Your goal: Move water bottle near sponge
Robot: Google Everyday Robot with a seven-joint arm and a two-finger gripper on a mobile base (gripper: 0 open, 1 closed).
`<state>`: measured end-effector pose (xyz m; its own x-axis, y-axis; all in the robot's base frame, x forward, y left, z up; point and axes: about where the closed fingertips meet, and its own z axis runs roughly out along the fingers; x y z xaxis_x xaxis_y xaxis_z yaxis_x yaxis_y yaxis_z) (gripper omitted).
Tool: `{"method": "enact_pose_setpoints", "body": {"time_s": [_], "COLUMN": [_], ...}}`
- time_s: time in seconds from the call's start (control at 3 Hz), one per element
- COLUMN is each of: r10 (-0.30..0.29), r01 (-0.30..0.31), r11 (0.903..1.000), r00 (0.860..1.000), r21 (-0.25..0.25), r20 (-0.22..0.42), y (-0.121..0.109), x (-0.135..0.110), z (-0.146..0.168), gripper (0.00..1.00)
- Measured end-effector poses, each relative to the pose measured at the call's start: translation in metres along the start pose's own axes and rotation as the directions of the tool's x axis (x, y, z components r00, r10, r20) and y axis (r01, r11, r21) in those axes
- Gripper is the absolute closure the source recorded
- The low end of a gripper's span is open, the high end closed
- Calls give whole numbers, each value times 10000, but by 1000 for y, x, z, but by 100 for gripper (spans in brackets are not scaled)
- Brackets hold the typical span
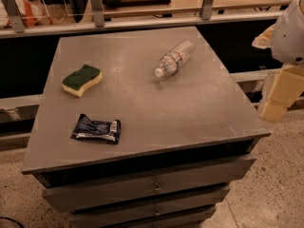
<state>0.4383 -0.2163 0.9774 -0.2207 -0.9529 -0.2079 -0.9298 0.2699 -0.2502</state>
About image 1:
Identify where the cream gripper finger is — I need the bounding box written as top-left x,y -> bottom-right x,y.
260,65 -> 304,123
252,25 -> 275,49

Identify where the clear plastic water bottle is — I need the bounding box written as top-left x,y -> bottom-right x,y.
154,40 -> 196,78

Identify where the green and yellow sponge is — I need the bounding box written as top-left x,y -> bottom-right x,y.
62,65 -> 103,98

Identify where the grey drawer cabinet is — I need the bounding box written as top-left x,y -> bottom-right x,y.
22,27 -> 267,217

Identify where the middle grey drawer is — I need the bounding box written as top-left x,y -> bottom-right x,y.
69,185 -> 231,228

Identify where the grey drawer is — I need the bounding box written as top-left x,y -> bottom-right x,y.
43,155 -> 255,213
69,185 -> 231,228
104,205 -> 217,228

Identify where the dark blue snack packet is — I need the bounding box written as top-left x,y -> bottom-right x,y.
71,114 -> 121,143

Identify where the bottom grey drawer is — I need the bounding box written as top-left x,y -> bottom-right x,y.
104,205 -> 217,228

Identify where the orange and white bag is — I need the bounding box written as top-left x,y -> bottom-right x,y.
0,0 -> 52,28

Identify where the top grey drawer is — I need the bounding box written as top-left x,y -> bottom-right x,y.
43,155 -> 255,213

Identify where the right metal bracket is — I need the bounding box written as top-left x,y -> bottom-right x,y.
199,0 -> 214,20

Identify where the metal bracket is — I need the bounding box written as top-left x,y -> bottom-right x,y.
1,0 -> 27,33
199,0 -> 214,20
90,0 -> 105,28

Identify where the middle metal bracket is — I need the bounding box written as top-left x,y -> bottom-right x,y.
90,0 -> 105,28

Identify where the left metal bracket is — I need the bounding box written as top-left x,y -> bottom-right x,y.
1,0 -> 27,33

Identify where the black cable on floor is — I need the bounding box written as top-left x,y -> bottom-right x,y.
0,216 -> 26,228

